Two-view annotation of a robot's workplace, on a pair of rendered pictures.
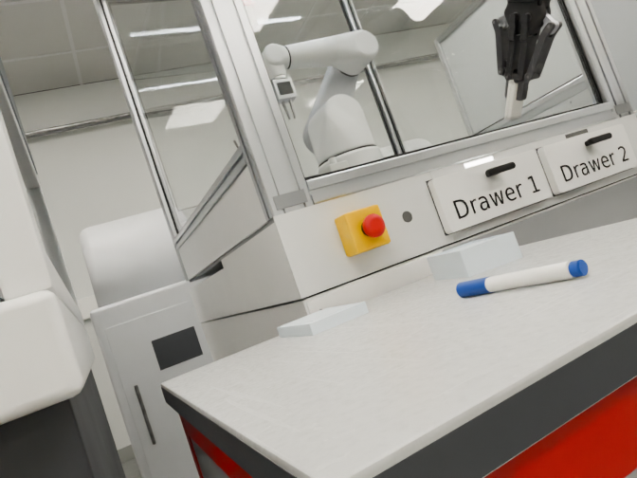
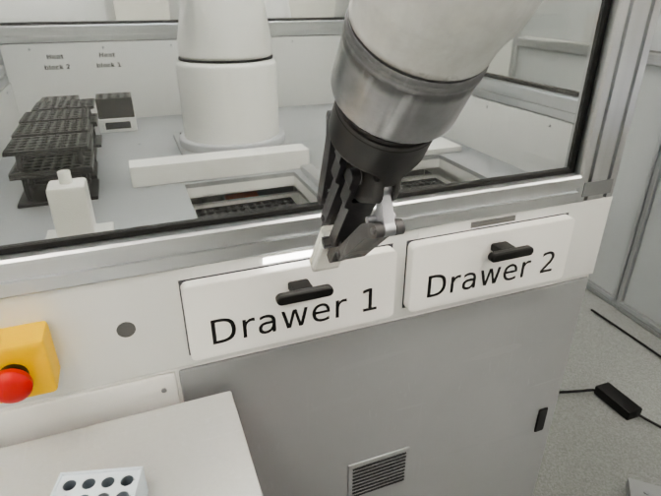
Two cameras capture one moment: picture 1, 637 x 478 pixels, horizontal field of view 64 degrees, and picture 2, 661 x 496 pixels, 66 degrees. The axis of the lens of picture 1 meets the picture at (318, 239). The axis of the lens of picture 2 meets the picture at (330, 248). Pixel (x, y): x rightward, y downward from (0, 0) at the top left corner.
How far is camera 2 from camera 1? 0.76 m
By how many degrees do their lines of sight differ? 30
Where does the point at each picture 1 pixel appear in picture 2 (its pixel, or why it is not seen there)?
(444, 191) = (199, 306)
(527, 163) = (373, 271)
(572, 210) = (422, 325)
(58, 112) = not seen: outside the picture
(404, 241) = (110, 361)
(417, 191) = (157, 294)
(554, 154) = (428, 258)
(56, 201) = not seen: outside the picture
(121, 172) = not seen: outside the picture
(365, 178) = (57, 271)
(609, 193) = (496, 306)
